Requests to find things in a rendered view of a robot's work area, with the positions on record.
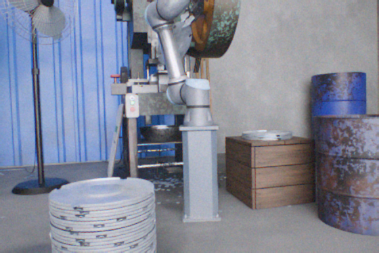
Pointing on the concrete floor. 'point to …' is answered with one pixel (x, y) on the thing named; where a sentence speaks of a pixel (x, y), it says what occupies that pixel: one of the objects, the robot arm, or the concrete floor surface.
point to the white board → (115, 140)
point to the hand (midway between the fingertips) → (183, 25)
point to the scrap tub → (348, 172)
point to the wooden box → (271, 171)
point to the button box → (130, 111)
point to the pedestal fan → (50, 28)
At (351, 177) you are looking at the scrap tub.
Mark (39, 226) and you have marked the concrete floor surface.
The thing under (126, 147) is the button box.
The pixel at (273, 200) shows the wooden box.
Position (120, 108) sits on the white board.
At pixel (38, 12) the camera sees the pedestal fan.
